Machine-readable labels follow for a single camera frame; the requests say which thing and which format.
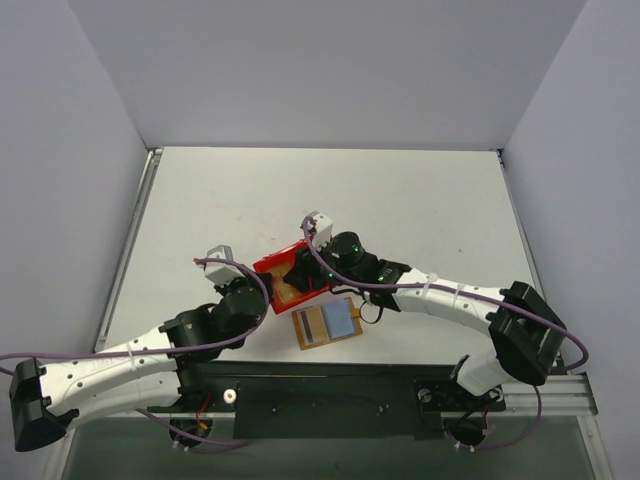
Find red plastic bin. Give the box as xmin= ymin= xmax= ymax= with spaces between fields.
xmin=253 ymin=240 xmax=329 ymax=314

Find orange credit card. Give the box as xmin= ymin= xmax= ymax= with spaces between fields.
xmin=269 ymin=263 xmax=302 ymax=307
xmin=299 ymin=307 xmax=328 ymax=346

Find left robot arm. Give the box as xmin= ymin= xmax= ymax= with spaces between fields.
xmin=9 ymin=273 xmax=273 ymax=452

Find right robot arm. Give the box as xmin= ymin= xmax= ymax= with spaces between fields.
xmin=285 ymin=232 xmax=565 ymax=409

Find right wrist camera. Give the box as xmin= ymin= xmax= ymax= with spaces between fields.
xmin=301 ymin=211 xmax=333 ymax=251

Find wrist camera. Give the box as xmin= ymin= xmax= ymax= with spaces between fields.
xmin=301 ymin=211 xmax=333 ymax=251
xmin=194 ymin=245 xmax=242 ymax=287

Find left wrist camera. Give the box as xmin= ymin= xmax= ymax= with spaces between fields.
xmin=194 ymin=245 xmax=242 ymax=287

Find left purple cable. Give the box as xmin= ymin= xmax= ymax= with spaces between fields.
xmin=0 ymin=256 xmax=272 ymax=454

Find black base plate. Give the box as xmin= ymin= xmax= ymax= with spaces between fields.
xmin=150 ymin=360 xmax=506 ymax=440

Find aluminium frame rail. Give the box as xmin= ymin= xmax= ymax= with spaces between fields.
xmin=72 ymin=373 xmax=598 ymax=426

